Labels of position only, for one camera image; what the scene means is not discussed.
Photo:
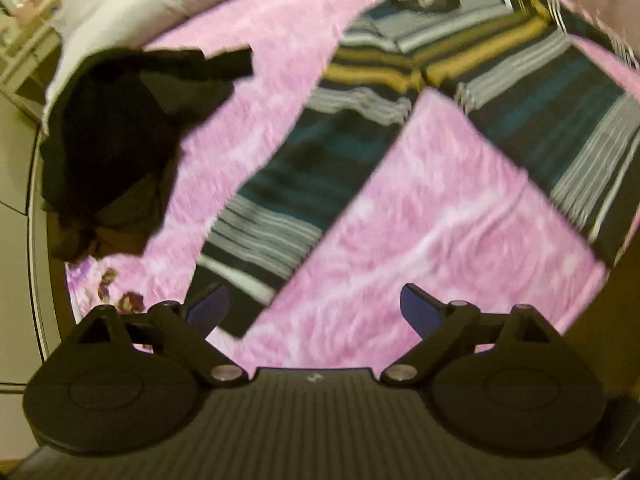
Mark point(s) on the pink floral blanket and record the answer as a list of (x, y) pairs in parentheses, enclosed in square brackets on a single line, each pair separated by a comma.
[(425, 240)]

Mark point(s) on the white sliding-door wardrobe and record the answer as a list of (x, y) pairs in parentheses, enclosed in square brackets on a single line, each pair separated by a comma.
[(15, 260)]

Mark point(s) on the white vanity table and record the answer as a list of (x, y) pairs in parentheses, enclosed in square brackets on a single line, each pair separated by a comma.
[(25, 60)]

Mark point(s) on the striped knit shirt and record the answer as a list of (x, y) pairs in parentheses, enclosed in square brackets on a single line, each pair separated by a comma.
[(310, 180)]

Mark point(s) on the black clothes pile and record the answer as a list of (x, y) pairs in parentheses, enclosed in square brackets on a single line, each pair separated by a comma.
[(110, 135)]

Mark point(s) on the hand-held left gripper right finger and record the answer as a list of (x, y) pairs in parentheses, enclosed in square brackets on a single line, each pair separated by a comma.
[(420, 310)]

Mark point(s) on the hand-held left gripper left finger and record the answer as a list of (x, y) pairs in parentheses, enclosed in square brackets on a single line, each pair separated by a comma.
[(207, 307)]

